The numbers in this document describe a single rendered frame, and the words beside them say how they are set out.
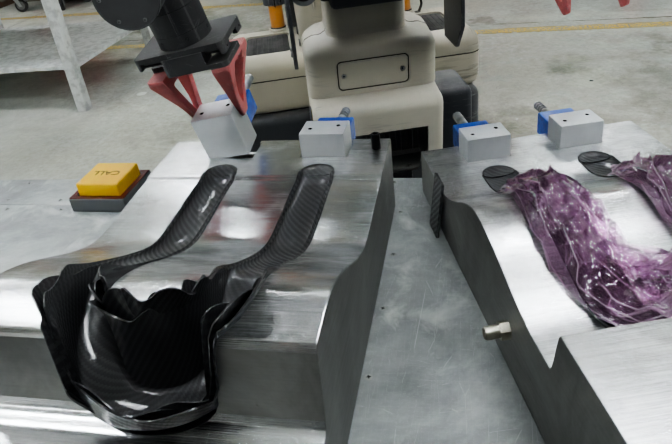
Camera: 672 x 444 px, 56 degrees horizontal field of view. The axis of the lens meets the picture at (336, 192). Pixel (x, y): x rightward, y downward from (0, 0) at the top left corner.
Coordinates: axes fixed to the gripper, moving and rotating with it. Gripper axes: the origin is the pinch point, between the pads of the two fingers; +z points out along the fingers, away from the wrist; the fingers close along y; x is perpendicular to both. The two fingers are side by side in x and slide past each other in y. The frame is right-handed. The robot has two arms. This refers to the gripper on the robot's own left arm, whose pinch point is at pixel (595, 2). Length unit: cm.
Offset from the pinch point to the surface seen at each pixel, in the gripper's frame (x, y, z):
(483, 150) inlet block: -0.6, -15.3, 14.7
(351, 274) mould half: -22.8, -33.6, 21.9
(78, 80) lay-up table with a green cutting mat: 285, -147, -50
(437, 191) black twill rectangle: -4.2, -22.0, 18.1
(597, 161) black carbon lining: -3.2, -3.7, 17.7
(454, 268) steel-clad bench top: -8.1, -22.3, 25.8
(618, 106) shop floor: 205, 111, 10
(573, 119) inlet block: -0.2, -4.3, 12.8
